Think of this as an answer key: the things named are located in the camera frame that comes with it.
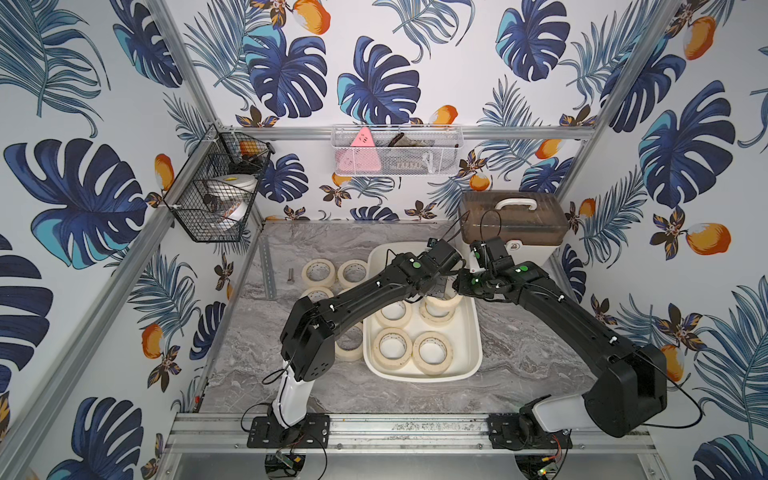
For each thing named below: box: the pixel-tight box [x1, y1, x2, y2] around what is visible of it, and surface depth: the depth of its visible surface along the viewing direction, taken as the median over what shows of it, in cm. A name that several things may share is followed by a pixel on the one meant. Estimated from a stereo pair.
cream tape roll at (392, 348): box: [372, 327, 413, 371], surface depth 88 cm
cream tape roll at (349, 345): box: [335, 322, 364, 362], surface depth 87 cm
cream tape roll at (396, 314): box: [376, 299, 413, 327], surface depth 94 cm
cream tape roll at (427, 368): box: [412, 331, 454, 376], surface depth 85 cm
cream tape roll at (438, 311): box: [419, 295, 463, 326], surface depth 93 cm
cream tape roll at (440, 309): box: [419, 294, 463, 320], surface depth 80 cm
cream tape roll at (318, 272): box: [302, 258, 336, 287], surface depth 105 cm
